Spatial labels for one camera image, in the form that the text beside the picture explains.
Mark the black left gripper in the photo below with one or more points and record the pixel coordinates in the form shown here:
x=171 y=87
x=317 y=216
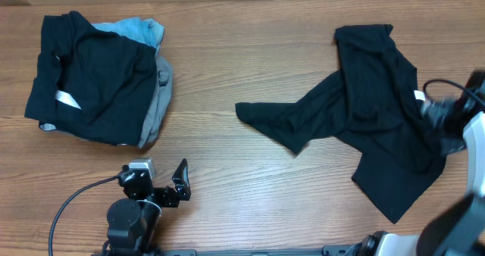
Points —
x=167 y=194

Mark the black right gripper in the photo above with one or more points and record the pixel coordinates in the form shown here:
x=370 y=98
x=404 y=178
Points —
x=436 y=112

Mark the black t-shirt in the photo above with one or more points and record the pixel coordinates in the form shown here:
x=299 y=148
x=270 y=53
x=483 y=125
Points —
x=368 y=103

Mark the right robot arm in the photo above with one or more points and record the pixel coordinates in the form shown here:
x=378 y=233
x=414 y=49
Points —
x=457 y=230

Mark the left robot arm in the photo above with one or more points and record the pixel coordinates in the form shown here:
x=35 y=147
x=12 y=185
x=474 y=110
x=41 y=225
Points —
x=132 y=220

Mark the folded grey garment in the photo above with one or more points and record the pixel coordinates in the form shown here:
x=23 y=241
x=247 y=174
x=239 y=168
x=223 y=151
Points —
x=159 y=100

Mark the folded black shirt on pile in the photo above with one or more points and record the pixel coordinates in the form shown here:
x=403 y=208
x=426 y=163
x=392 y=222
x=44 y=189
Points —
x=70 y=34

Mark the folded light blue garment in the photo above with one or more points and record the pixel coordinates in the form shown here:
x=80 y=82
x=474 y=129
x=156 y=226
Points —
x=148 y=31

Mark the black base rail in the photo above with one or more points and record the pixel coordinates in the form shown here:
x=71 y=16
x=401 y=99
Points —
x=327 y=250

